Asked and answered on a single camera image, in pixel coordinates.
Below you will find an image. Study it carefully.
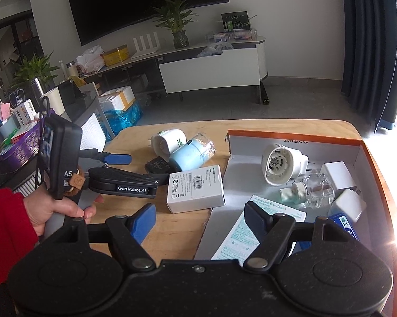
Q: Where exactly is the white plug heater green button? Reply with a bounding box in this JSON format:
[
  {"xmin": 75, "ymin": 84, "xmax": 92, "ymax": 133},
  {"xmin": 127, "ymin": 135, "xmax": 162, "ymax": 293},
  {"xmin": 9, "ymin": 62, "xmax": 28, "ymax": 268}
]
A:
[{"xmin": 150, "ymin": 129, "xmax": 187, "ymax": 160}]

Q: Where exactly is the clear glass refill bottle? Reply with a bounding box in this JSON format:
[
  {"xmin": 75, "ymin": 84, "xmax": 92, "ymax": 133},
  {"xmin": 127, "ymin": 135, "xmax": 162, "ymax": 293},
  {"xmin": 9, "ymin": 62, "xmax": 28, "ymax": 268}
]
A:
[{"xmin": 279, "ymin": 173, "xmax": 335, "ymax": 209}]

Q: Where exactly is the white product box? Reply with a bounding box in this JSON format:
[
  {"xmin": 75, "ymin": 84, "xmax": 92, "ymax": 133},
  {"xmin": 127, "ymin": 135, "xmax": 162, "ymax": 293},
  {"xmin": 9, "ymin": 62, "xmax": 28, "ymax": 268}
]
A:
[{"xmin": 166, "ymin": 165, "xmax": 225, "ymax": 214}]

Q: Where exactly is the blue toothpick jar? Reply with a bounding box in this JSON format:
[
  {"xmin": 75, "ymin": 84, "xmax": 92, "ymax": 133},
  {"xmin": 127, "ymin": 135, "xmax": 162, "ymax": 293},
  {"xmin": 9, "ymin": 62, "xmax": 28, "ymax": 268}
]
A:
[{"xmin": 168, "ymin": 132, "xmax": 216, "ymax": 171}]

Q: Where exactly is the red sleeve forearm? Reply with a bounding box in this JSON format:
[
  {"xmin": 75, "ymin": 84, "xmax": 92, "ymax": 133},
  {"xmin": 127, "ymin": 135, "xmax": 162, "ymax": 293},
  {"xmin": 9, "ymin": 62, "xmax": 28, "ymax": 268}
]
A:
[{"xmin": 0, "ymin": 188, "xmax": 38, "ymax": 285}]

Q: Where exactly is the left hand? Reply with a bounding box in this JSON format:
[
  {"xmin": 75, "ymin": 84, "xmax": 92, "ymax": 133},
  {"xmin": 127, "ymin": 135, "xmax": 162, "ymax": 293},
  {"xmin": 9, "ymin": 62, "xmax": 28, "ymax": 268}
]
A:
[{"xmin": 23, "ymin": 186, "xmax": 105, "ymax": 236}]

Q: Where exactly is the bandage leaflet box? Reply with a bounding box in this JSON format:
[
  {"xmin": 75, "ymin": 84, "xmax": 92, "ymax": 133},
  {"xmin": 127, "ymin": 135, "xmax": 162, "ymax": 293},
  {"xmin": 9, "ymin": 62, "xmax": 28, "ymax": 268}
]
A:
[{"xmin": 211, "ymin": 195, "xmax": 307, "ymax": 265}]

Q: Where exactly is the blue plastic bag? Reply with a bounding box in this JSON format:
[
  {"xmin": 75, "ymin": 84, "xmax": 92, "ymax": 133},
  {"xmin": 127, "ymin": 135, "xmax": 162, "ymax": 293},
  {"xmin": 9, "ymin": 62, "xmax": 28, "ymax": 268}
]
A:
[{"xmin": 100, "ymin": 101, "xmax": 142, "ymax": 136}]

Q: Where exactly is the black power adapter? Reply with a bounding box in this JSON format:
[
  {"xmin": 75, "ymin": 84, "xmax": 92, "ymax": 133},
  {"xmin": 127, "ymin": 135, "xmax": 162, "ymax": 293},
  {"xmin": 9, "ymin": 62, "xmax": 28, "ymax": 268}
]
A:
[{"xmin": 144, "ymin": 157, "xmax": 171, "ymax": 186}]

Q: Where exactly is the purple tray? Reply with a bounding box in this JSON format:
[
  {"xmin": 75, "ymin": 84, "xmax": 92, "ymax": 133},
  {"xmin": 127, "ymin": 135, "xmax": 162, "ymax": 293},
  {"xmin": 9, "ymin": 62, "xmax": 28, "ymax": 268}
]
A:
[{"xmin": 0, "ymin": 122, "xmax": 43, "ymax": 175}]

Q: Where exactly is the white yellow carton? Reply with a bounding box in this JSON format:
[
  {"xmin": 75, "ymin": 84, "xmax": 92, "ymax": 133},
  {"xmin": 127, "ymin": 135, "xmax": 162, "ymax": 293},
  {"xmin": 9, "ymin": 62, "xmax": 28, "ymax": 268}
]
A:
[{"xmin": 99, "ymin": 86, "xmax": 135, "ymax": 112}]

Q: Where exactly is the orange cardboard box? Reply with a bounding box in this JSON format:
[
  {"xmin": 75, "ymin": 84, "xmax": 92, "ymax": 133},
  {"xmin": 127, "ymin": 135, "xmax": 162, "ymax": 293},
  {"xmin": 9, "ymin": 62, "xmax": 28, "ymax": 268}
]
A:
[{"xmin": 196, "ymin": 129, "xmax": 397, "ymax": 316}]

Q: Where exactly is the white plug heater in box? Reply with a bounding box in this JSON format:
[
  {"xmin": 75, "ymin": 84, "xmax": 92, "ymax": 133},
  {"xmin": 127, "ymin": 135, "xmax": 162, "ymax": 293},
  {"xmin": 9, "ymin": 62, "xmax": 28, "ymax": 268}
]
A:
[{"xmin": 261, "ymin": 144, "xmax": 309, "ymax": 186}]

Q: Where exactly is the white paper cup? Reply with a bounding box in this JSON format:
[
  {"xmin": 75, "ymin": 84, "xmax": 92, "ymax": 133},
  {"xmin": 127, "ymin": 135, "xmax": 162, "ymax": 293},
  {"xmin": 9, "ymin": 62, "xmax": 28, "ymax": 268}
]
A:
[{"xmin": 40, "ymin": 87, "xmax": 65, "ymax": 116}]

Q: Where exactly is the round side table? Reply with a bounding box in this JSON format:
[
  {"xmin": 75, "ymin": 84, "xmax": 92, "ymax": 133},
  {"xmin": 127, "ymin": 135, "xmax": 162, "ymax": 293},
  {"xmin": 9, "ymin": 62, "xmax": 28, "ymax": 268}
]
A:
[{"xmin": 0, "ymin": 83, "xmax": 106, "ymax": 200}]

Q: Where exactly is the white plastic bag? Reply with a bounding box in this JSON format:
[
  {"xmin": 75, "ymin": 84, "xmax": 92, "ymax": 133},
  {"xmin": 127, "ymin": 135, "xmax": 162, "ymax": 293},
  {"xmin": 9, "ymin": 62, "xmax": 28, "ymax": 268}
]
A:
[{"xmin": 76, "ymin": 45, "xmax": 105, "ymax": 74}]

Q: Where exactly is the yellow box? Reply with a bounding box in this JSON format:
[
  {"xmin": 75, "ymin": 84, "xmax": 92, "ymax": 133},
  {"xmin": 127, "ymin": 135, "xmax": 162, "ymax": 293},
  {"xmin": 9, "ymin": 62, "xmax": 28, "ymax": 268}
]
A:
[{"xmin": 103, "ymin": 44, "xmax": 130, "ymax": 67}]

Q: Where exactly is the white router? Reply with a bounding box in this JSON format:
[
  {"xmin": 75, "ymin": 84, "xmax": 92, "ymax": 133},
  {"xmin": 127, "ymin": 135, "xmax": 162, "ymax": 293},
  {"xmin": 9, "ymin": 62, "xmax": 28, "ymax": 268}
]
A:
[{"xmin": 130, "ymin": 31, "xmax": 160, "ymax": 59}]

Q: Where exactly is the white tv cabinet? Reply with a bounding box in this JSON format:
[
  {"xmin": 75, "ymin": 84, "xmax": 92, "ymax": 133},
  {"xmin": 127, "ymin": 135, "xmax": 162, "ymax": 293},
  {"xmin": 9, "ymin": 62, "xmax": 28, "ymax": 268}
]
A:
[{"xmin": 84, "ymin": 36, "xmax": 268, "ymax": 104}]

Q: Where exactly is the potted bamboo plant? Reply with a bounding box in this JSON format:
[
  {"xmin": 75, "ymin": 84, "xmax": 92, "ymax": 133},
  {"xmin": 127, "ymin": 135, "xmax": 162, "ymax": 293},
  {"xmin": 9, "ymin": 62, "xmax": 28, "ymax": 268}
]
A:
[{"xmin": 155, "ymin": 0, "xmax": 197, "ymax": 49}]

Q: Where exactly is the green black box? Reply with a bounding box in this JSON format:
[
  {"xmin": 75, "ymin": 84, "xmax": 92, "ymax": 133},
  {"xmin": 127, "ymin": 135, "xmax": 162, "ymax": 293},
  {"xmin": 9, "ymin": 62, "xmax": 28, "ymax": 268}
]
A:
[{"xmin": 221, "ymin": 12, "xmax": 251, "ymax": 32}]

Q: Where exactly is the dark blue curtain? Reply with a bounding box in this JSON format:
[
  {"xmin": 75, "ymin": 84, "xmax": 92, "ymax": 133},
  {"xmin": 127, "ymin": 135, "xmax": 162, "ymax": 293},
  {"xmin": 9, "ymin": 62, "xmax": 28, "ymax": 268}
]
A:
[{"xmin": 342, "ymin": 0, "xmax": 397, "ymax": 130}]

